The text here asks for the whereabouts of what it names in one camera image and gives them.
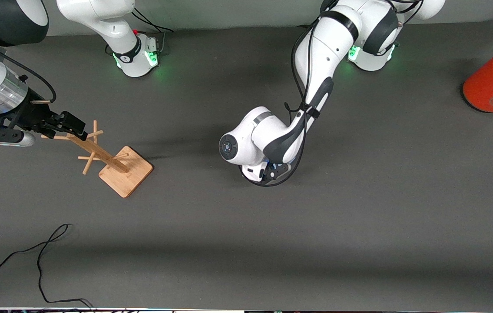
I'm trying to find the right arm base black cables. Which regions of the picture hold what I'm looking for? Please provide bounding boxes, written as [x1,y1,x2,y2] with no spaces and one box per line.
[131,7,174,55]

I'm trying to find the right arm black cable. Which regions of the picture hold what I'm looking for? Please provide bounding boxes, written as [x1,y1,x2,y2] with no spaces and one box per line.
[0,25,57,105]

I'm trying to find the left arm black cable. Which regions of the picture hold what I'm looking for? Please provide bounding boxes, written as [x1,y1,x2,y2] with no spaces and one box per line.
[238,17,321,188]

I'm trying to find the wooden mug tree stand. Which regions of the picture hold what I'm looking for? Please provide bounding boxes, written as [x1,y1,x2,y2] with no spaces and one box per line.
[41,120,154,199]

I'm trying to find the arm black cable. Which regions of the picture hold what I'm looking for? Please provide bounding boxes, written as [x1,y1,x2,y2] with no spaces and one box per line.
[0,25,57,105]
[238,17,321,188]

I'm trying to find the thin black loose cable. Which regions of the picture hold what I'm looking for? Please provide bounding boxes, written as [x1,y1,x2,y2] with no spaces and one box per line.
[0,224,96,310]

